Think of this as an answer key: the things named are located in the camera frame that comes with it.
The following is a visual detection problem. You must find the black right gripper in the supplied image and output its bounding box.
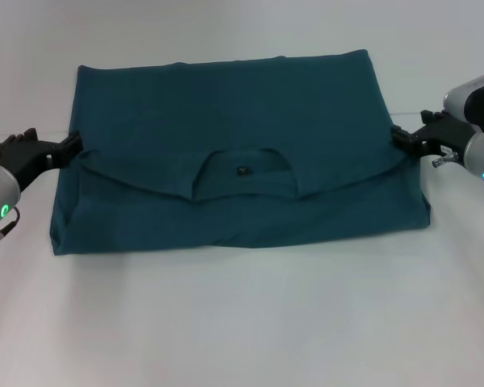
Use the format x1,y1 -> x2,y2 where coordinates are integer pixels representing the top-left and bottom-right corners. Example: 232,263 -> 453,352
390,108 -> 480,159

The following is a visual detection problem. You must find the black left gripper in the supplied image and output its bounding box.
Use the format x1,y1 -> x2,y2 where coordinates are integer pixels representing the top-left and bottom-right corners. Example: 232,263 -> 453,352
0,127 -> 84,191

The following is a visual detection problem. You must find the teal t-shirt with FREE print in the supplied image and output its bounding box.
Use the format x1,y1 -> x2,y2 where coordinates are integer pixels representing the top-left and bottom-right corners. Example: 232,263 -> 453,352
50,48 -> 432,259

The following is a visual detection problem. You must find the right arm plug with cable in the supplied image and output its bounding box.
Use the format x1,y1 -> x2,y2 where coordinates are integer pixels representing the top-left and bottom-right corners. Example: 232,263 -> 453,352
431,152 -> 461,169

